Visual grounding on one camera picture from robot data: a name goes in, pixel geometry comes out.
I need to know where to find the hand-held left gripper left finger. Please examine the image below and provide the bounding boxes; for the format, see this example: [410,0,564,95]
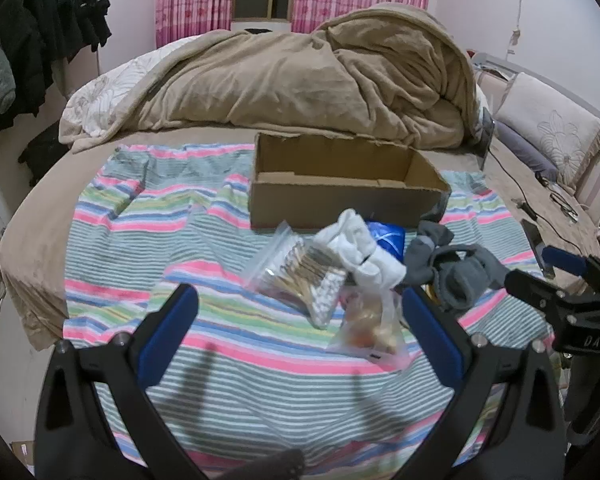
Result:
[34,282,216,480]

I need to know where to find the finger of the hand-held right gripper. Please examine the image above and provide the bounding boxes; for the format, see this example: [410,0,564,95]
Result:
[541,244,600,283]
[504,268,567,313]

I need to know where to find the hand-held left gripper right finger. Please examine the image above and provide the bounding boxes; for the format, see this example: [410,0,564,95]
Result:
[402,285,567,480]

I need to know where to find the grey sock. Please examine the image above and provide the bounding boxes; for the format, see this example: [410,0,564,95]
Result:
[404,220,455,288]
[427,244,510,312]

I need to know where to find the clear bag of snacks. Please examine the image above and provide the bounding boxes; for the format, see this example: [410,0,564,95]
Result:
[327,287,411,366]

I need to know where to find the blue packet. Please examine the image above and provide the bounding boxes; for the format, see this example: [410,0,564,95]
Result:
[365,220,407,263]

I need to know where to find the white sock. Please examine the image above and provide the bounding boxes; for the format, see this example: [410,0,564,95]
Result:
[314,208,408,292]

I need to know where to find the bag of cotton swabs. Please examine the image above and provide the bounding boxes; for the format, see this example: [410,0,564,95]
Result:
[242,220,348,331]

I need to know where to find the black phone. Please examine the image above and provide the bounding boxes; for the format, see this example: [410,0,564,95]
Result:
[522,219,556,278]

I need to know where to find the striped cloth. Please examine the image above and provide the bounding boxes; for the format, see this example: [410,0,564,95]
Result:
[62,142,556,480]

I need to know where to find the grey pillow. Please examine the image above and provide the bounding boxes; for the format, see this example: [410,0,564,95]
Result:
[495,122,558,171]

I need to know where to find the cream floral pillow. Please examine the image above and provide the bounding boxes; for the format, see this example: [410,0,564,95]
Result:
[495,72,600,196]

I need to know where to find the dark upright panel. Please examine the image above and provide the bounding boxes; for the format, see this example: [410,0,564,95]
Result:
[477,110,496,171]

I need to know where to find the bed with beige sheet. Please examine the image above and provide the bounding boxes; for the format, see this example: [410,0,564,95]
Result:
[0,125,600,356]

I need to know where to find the small cardboard box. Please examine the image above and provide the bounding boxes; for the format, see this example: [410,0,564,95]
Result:
[10,440,36,466]

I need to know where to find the dark cloth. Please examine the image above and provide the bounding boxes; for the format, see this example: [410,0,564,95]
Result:
[17,122,73,188]

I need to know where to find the white floral duvet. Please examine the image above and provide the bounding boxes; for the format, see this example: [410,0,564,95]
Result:
[60,35,211,141]

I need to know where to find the beige fleece blanket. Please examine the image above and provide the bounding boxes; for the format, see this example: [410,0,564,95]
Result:
[70,2,481,153]

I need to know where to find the grey knitted garment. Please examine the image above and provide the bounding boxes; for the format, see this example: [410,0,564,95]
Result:
[0,40,17,116]

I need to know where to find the hanging black clothes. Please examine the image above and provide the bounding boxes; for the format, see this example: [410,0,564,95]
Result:
[0,0,112,138]

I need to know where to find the black cable tangle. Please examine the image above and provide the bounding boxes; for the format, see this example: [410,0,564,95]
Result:
[535,172,581,222]

